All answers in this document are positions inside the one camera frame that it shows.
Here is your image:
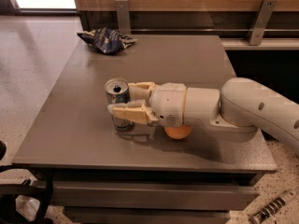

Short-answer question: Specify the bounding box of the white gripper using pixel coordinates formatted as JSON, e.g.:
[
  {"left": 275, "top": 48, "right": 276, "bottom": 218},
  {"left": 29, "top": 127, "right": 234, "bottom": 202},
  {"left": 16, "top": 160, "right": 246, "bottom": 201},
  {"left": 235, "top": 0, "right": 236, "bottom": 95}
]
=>
[{"left": 107, "top": 82, "right": 187, "bottom": 127}]

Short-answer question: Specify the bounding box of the silver blue redbull can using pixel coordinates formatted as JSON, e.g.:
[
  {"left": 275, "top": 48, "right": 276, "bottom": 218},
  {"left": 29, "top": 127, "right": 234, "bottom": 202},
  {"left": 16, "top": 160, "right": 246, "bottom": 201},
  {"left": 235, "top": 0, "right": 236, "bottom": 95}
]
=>
[{"left": 105, "top": 77, "right": 132, "bottom": 131}]

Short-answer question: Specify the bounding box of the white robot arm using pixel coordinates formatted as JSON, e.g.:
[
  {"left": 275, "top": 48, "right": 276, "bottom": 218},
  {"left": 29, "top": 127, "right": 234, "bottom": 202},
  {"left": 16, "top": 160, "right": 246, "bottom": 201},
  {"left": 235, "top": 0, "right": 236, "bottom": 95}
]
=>
[{"left": 105, "top": 77, "right": 299, "bottom": 153}]

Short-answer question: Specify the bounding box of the crumpled blue chip bag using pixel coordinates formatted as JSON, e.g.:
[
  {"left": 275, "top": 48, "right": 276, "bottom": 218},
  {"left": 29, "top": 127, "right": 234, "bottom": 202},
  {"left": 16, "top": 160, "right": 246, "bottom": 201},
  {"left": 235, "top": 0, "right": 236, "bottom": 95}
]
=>
[{"left": 78, "top": 27, "right": 136, "bottom": 55}]

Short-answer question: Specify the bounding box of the orange fruit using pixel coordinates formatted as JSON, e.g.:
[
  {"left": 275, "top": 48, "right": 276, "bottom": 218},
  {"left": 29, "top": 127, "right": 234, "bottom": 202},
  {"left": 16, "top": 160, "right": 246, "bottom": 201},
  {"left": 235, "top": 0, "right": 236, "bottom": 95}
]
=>
[{"left": 164, "top": 125, "right": 192, "bottom": 140}]

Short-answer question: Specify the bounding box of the black chair base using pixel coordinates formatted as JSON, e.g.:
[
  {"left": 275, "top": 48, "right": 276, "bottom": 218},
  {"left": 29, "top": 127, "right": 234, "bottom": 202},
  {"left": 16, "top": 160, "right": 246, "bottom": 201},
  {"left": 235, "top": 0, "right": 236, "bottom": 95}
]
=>
[{"left": 0, "top": 169, "right": 54, "bottom": 224}]

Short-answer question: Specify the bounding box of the black silver striped tool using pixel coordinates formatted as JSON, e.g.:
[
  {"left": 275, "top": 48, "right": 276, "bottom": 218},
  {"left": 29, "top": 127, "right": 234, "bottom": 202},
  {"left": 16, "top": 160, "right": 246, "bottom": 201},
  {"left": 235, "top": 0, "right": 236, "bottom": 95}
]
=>
[{"left": 249, "top": 189, "right": 297, "bottom": 224}]

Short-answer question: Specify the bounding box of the left metal wall bracket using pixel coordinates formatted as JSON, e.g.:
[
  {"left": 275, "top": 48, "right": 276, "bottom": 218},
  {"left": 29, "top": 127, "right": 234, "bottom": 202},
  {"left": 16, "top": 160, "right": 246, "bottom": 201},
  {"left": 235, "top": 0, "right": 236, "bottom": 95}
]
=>
[{"left": 115, "top": 0, "right": 132, "bottom": 35}]

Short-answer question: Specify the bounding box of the metal wall bracket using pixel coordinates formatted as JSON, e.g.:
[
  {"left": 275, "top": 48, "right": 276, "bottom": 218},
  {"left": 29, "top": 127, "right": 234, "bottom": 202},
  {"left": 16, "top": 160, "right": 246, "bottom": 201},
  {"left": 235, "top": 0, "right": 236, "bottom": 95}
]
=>
[
  {"left": 115, "top": 0, "right": 132, "bottom": 35},
  {"left": 248, "top": 0, "right": 278, "bottom": 46}
]

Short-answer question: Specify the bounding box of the right metal wall bracket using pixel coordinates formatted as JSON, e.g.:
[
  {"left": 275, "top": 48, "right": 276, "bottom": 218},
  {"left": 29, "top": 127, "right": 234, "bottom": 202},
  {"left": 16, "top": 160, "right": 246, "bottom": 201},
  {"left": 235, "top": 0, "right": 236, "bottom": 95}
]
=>
[{"left": 248, "top": 0, "right": 278, "bottom": 46}]

